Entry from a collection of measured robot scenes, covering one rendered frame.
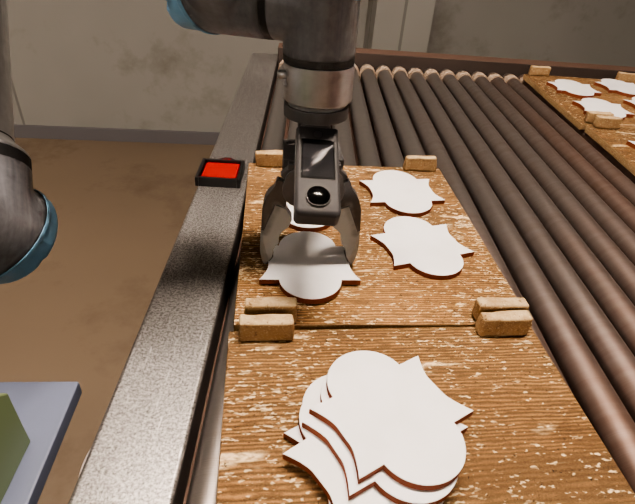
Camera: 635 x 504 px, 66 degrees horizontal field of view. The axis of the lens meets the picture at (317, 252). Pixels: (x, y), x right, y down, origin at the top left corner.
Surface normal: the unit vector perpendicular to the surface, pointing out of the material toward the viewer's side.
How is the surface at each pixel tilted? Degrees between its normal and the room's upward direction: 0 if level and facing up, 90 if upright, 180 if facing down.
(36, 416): 0
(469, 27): 90
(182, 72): 90
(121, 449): 0
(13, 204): 69
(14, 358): 0
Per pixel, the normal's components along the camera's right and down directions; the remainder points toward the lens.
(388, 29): 0.06, 0.59
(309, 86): -0.24, 0.53
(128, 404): 0.07, -0.81
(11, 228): 0.98, 0.07
